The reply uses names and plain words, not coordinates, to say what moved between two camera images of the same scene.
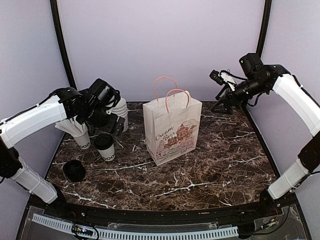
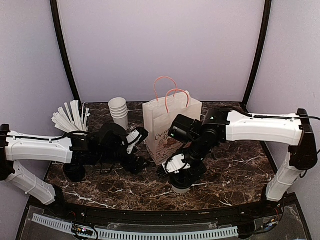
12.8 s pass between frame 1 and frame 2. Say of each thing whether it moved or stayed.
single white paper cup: moved
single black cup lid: moved
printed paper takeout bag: stayed
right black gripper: moved
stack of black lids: stayed
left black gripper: moved
